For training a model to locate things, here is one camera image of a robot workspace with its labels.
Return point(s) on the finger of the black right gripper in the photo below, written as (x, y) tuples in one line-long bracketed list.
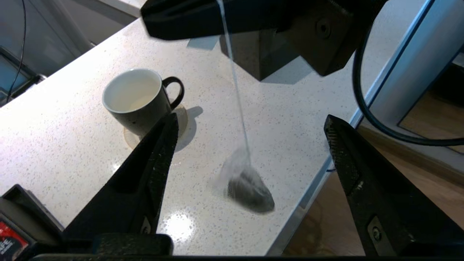
[(188, 29), (181, 5)]

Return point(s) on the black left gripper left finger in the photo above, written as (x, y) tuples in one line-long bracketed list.
[(130, 203)]

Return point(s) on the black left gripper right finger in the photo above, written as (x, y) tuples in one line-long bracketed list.
[(384, 203)]

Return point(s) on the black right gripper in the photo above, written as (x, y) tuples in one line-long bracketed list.
[(326, 29)]

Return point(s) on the black compartment box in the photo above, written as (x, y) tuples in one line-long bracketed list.
[(25, 214)]

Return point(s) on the red snack packet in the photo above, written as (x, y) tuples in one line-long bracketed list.
[(9, 241)]

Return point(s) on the black tissue box white lid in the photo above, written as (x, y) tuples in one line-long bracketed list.
[(268, 58)]

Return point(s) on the round pale coaster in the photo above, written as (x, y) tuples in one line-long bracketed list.
[(183, 117)]

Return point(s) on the black mug white inside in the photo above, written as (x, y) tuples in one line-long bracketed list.
[(137, 105)]

